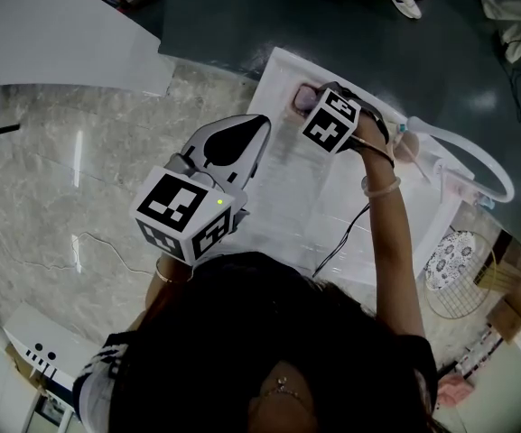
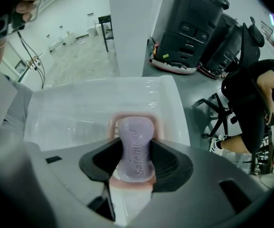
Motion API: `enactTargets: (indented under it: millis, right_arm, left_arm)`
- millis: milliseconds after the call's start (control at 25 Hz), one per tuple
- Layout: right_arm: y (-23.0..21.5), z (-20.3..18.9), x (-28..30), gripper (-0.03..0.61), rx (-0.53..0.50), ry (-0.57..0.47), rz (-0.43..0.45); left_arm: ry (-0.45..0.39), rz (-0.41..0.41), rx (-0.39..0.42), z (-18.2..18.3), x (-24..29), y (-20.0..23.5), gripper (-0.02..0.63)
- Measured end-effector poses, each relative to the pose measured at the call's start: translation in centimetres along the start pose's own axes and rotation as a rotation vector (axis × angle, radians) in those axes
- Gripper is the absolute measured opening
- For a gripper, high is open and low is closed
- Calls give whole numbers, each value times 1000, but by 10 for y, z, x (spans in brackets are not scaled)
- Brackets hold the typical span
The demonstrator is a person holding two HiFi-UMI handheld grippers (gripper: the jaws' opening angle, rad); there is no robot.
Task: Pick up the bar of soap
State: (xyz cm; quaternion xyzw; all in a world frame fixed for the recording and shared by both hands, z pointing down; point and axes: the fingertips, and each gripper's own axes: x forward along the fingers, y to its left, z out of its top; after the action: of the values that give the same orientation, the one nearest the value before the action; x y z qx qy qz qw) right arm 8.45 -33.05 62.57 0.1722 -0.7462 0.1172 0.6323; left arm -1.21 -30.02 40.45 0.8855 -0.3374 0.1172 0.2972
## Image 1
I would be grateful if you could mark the white panel with black dots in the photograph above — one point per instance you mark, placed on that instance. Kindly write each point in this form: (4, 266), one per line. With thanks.
(30, 332)

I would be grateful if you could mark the person's black white shirt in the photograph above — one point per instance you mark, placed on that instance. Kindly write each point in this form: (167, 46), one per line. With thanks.
(93, 395)

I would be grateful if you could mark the person's left forearm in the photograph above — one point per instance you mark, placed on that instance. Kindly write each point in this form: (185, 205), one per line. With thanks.
(160, 287)

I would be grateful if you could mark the pale purple soap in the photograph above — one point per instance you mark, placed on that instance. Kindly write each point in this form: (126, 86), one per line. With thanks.
(305, 97)

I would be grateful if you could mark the pink cup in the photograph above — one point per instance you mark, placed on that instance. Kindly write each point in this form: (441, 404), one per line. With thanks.
(408, 147)

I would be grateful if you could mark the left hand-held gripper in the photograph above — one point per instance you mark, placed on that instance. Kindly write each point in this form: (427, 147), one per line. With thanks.
(174, 205)

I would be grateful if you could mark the white plastic sink basin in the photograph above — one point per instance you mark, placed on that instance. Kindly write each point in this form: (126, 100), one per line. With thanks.
(296, 196)

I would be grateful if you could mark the person's right hand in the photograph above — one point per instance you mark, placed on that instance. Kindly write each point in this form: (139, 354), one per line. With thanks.
(373, 135)

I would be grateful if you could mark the white square pillar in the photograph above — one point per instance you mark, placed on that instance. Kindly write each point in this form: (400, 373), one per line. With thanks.
(52, 39)

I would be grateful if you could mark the teal headed toothbrush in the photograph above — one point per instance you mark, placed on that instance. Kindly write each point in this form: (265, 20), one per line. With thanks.
(402, 128)

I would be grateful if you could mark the person's right forearm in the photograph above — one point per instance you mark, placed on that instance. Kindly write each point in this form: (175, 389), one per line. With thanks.
(391, 242)

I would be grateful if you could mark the patterned round plate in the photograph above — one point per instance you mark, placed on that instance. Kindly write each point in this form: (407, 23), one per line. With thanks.
(449, 260)

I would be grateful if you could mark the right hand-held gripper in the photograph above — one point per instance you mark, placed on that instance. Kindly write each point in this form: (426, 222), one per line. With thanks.
(330, 124)

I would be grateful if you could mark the person's chest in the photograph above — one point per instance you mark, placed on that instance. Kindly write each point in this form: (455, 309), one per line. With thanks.
(278, 413)

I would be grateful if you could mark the gold bangle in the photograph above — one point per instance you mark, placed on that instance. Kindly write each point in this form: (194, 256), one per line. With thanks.
(164, 279)

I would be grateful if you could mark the pink pump dispenser bottle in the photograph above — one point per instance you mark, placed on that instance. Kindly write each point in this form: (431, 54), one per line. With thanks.
(461, 187)

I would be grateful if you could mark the pale pink bangle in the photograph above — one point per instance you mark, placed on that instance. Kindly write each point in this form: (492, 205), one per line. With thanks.
(375, 193)

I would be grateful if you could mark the white curved faucet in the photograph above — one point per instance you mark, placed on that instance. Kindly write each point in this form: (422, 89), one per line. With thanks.
(490, 160)

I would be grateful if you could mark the pink cloth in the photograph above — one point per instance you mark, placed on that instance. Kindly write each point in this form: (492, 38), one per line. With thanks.
(454, 388)

